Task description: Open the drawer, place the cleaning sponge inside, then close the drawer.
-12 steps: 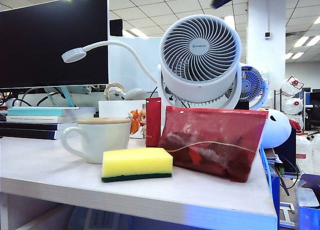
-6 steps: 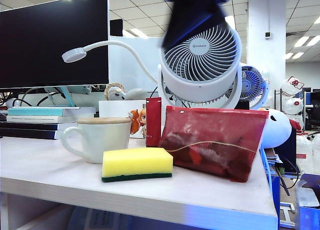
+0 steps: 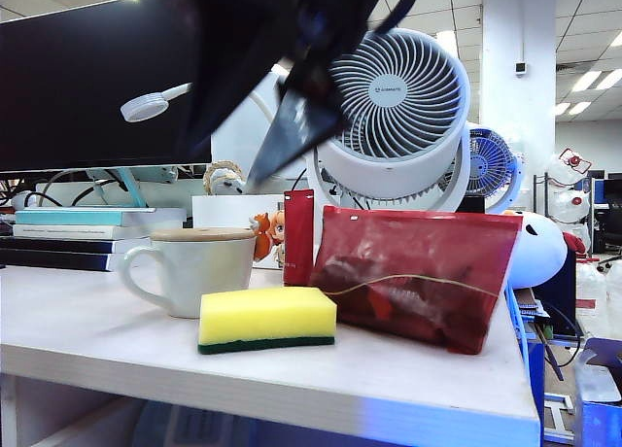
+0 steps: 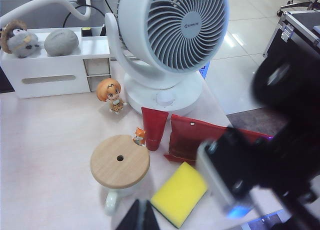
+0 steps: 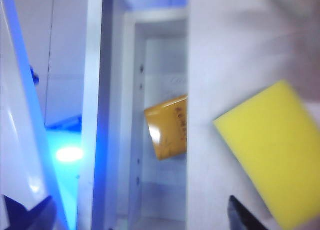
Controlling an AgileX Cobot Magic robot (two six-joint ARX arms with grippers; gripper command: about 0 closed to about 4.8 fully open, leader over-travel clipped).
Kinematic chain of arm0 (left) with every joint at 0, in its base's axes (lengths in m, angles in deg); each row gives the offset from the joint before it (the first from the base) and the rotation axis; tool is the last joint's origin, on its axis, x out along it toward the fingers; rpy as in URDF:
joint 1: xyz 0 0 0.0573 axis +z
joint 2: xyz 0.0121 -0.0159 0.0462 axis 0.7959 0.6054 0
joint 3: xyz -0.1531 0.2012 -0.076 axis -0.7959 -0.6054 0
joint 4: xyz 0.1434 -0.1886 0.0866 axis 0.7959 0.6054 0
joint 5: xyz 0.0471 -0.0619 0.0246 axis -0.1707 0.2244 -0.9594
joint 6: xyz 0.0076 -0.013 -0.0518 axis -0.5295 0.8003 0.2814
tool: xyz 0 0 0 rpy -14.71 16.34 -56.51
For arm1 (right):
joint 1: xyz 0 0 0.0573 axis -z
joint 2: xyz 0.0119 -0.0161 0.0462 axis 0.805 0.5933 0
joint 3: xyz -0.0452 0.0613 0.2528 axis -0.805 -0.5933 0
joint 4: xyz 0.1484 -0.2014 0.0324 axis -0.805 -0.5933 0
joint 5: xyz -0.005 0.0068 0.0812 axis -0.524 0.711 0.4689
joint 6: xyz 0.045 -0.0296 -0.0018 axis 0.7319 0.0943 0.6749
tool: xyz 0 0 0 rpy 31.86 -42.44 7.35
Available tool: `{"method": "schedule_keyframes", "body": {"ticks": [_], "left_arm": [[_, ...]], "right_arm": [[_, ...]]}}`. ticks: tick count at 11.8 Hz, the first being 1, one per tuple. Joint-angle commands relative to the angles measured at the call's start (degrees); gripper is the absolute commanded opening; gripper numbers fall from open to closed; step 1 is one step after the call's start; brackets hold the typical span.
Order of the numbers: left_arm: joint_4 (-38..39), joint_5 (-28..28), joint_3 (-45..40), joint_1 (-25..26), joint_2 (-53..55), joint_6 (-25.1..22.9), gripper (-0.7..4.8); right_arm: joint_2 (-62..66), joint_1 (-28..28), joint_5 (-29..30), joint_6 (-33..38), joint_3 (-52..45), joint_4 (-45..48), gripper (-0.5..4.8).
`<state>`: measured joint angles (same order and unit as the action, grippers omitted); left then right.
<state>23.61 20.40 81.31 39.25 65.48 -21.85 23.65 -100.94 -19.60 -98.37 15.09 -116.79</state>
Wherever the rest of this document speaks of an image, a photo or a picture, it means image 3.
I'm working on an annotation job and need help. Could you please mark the blue printed carton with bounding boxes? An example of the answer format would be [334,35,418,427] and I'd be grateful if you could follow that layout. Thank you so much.
[571,336,622,447]

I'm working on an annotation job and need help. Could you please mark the small orange fox figurine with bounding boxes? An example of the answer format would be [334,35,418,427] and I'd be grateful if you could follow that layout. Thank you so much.
[249,212,274,263]

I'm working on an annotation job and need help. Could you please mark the large white desk fan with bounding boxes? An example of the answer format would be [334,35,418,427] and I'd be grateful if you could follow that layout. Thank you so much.
[304,26,473,214]

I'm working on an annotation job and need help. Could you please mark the small white desk fan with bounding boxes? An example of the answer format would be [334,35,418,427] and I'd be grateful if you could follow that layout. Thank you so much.
[461,125,527,214]

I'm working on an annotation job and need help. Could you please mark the white partition panel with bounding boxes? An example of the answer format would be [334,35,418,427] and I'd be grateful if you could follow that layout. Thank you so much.
[209,70,318,179]

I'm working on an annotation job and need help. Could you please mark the white book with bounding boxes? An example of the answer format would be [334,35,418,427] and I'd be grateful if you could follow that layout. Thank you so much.
[13,223,153,241]

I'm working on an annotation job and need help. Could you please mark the grey plush animal toy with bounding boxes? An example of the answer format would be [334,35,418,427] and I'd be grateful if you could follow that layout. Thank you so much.
[202,159,248,196]

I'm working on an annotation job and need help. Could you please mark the white gooseneck desk lamp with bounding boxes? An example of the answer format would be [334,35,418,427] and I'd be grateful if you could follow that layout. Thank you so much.
[120,81,281,128]

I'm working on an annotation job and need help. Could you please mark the black office chair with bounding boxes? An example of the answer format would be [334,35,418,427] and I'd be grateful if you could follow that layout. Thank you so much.
[593,207,622,274]

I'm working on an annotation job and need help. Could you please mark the red translucent zip pouch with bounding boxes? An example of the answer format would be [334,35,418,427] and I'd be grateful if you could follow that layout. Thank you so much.
[309,203,525,357]

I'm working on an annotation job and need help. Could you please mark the red cosmetic tube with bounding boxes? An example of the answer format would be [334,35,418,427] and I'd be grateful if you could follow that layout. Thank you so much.
[283,188,317,289]

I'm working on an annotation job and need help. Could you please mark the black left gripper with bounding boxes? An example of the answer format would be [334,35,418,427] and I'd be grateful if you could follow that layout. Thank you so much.
[159,0,391,187]

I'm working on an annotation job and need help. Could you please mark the black hardcover book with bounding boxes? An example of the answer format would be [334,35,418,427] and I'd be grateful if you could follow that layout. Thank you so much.
[0,235,156,255]
[0,249,128,273]

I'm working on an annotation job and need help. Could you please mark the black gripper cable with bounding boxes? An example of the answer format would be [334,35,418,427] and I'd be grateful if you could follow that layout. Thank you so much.
[370,0,425,34]

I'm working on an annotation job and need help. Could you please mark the orange-haired anime figurine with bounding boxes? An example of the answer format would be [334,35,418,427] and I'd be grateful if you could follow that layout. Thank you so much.
[268,210,289,266]

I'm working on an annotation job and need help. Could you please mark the white desk organizer box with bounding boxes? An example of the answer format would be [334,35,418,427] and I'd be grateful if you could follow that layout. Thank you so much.
[191,192,287,230]

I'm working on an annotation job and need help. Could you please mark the white round plush toy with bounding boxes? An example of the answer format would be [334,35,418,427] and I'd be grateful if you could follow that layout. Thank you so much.
[501,209,590,292]

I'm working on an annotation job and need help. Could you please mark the white ceramic mug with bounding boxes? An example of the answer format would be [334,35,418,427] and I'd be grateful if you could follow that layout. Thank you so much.
[119,235,259,320]

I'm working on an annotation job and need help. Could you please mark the black computer monitor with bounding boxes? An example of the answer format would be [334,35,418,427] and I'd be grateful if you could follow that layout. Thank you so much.
[0,0,216,210]

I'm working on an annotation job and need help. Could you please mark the yellow green cleaning sponge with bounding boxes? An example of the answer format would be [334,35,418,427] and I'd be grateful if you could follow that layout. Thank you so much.
[197,285,339,357]

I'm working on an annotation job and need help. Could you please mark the teal book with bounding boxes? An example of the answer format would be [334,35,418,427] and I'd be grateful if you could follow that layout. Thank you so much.
[15,206,189,227]

